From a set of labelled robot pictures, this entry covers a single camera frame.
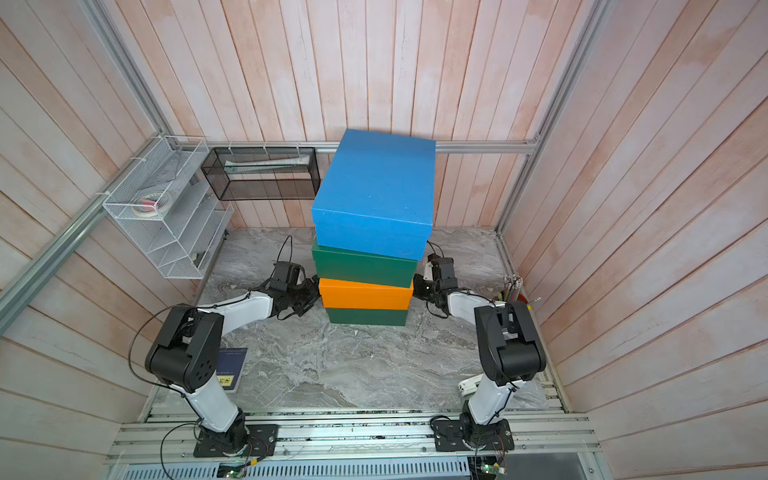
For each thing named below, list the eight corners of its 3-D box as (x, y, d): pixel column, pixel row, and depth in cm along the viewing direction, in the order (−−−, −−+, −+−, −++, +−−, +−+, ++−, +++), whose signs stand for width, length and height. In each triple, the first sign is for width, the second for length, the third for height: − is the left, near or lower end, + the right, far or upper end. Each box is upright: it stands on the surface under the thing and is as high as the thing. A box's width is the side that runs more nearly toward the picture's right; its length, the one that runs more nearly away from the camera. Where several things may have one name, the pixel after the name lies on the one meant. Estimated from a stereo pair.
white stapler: (462, 396, 82) (465, 393, 80) (457, 384, 84) (459, 380, 82) (484, 389, 84) (488, 386, 81) (478, 377, 86) (481, 373, 83)
